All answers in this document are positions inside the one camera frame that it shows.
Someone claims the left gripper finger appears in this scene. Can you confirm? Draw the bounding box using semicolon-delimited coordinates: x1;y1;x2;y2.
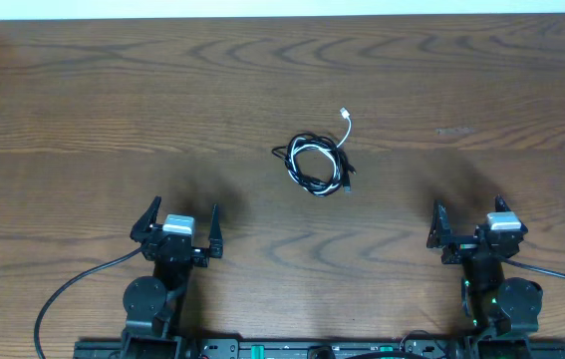
208;204;223;258
130;196;161;243

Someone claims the white usb cable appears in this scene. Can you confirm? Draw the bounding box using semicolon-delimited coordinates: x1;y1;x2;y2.
286;107;353;194

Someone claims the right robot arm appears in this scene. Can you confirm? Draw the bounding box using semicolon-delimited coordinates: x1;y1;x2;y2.
426;195;543;358

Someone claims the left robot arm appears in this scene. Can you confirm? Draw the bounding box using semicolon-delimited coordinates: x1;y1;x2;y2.
121;196;223;359

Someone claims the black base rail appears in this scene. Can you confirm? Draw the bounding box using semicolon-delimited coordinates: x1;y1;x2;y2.
73;335;565;359

